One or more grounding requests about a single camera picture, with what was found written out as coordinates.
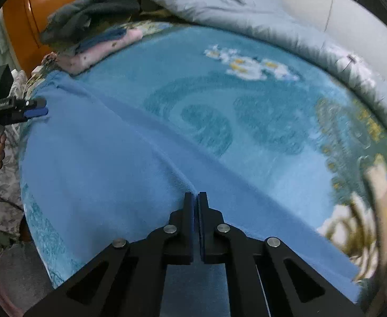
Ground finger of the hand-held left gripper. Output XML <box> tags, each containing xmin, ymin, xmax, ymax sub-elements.
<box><xmin>24</xmin><ymin>98</ymin><xmax>47</xmax><ymax>109</ymax></box>
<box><xmin>24</xmin><ymin>107</ymin><xmax>50</xmax><ymax>120</ymax></box>

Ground navy folded garment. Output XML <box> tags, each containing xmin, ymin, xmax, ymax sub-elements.
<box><xmin>76</xmin><ymin>28</ymin><xmax>126</xmax><ymax>52</ymax></box>

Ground grey folded garment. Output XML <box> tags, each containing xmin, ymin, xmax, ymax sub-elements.
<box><xmin>40</xmin><ymin>0</ymin><xmax>141</xmax><ymax>45</ymax></box>

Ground blue fleece pants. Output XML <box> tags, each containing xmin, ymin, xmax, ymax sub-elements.
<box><xmin>18</xmin><ymin>73</ymin><xmax>362</xmax><ymax>304</ymax></box>

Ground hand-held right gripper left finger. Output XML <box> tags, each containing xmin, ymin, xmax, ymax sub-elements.
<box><xmin>23</xmin><ymin>192</ymin><xmax>194</xmax><ymax>317</ymax></box>

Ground wooden bed frame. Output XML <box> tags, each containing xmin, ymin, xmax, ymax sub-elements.
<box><xmin>2</xmin><ymin>0</ymin><xmax>230</xmax><ymax>73</ymax></box>

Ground black cable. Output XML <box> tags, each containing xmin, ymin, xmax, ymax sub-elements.
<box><xmin>0</xmin><ymin>196</ymin><xmax>25</xmax><ymax>211</ymax></box>

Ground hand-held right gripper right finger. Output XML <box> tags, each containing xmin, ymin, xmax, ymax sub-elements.
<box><xmin>197</xmin><ymin>192</ymin><xmax>366</xmax><ymax>317</ymax></box>

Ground pink folded garment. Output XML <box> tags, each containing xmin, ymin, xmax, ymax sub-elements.
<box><xmin>56</xmin><ymin>28</ymin><xmax>144</xmax><ymax>76</ymax></box>

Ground light blue floral quilt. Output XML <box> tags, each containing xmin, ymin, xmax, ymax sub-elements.
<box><xmin>127</xmin><ymin>0</ymin><xmax>387</xmax><ymax>139</ymax></box>

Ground green floral blanket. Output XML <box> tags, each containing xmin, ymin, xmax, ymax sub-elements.
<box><xmin>20</xmin><ymin>21</ymin><xmax>387</xmax><ymax>291</ymax></box>

